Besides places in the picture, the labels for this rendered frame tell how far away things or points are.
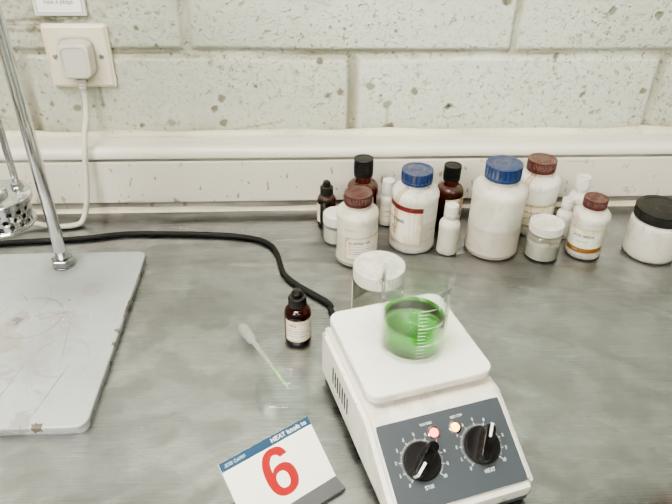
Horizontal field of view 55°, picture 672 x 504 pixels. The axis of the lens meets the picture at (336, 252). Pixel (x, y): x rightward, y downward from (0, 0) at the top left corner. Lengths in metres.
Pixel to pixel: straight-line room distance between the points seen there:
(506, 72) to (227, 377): 0.58
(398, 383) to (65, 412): 0.33
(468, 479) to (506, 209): 0.39
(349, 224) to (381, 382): 0.30
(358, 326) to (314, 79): 0.43
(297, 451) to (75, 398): 0.24
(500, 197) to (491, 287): 0.11
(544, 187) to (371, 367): 0.44
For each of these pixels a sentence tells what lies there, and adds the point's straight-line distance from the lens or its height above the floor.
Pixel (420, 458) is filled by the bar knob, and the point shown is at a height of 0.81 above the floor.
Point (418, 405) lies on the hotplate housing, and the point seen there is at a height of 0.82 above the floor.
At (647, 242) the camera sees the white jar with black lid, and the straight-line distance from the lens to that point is 0.94.
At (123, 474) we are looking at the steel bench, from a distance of 0.64.
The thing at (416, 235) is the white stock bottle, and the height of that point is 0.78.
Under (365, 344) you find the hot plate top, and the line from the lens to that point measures 0.60.
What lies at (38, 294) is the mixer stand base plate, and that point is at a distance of 0.85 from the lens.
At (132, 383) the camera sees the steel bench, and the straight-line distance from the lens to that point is 0.71.
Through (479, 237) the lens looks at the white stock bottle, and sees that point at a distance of 0.87.
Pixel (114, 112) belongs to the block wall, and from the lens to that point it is 0.98.
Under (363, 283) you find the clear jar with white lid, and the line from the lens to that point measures 0.70.
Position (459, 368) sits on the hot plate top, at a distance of 0.59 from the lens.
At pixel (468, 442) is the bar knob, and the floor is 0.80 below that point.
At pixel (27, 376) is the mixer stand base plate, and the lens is 0.74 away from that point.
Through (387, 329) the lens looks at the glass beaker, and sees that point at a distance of 0.57.
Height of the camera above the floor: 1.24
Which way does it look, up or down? 34 degrees down
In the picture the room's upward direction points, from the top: 1 degrees clockwise
